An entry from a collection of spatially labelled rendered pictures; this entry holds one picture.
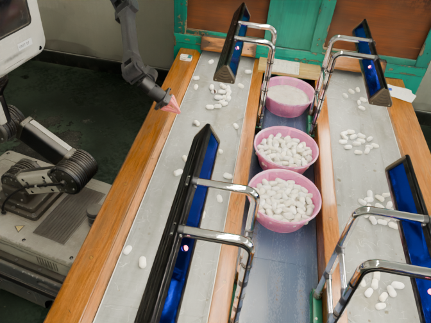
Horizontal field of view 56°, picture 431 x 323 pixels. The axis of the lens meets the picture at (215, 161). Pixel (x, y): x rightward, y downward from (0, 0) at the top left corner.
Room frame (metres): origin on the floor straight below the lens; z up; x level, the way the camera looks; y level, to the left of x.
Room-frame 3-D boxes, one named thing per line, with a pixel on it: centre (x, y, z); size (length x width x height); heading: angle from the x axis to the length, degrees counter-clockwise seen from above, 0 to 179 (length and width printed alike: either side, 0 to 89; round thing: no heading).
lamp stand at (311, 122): (1.54, -0.51, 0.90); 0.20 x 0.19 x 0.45; 175
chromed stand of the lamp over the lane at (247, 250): (0.61, -0.02, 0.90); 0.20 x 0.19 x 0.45; 175
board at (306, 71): (1.95, -0.34, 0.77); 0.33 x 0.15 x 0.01; 85
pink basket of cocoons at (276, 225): (1.01, -0.26, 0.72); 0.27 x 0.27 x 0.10
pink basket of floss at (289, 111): (1.73, -0.32, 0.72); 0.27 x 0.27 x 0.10
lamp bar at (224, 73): (1.59, -0.03, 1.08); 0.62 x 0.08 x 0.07; 175
